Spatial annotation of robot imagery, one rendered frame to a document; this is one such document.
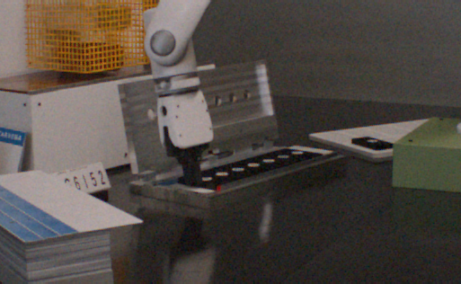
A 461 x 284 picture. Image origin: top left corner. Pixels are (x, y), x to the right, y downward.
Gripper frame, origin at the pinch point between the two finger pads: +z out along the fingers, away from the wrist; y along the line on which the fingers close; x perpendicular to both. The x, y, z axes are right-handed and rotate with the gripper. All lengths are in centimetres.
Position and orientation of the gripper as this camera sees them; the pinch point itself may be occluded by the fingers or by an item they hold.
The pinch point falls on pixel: (192, 173)
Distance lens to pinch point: 201.9
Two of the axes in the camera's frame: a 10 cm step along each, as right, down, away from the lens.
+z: 1.7, 9.8, 0.6
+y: 6.4, -1.5, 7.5
